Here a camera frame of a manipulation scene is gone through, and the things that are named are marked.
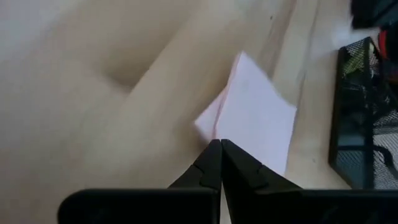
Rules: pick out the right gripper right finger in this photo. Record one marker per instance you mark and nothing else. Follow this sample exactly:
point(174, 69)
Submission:
point(245, 177)

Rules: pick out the pink sticky note pad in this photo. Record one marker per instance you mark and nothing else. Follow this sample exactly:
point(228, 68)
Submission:
point(255, 115)

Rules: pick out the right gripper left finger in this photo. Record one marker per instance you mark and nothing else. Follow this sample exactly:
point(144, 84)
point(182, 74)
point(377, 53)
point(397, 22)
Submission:
point(205, 174)

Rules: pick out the black mesh desk organizer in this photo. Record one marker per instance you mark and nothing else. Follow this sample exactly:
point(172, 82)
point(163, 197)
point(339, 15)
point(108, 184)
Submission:
point(351, 102)

